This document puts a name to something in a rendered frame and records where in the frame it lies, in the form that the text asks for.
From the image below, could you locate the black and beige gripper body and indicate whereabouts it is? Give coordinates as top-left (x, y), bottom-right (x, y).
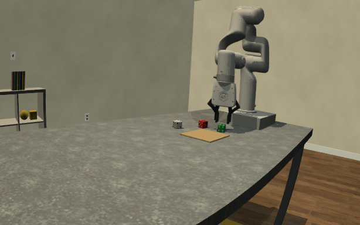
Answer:
top-left (212, 80), bottom-right (236, 108)

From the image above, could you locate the red die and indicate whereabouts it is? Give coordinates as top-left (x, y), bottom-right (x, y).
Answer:
top-left (198, 120), bottom-right (208, 128)

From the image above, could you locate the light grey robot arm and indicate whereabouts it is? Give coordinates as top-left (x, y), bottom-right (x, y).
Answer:
top-left (213, 6), bottom-right (269, 113)

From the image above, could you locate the tan flat mat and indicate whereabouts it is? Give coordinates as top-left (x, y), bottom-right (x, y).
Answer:
top-left (180, 129), bottom-right (230, 143)

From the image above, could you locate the white die with black pips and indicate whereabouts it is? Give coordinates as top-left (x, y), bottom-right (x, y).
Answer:
top-left (173, 120), bottom-right (182, 129)

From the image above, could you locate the green die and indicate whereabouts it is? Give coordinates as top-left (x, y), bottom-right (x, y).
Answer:
top-left (218, 124), bottom-right (226, 132)

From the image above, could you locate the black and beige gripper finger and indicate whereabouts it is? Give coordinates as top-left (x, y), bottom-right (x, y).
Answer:
top-left (227, 100), bottom-right (240, 124)
top-left (208, 99), bottom-right (219, 122)

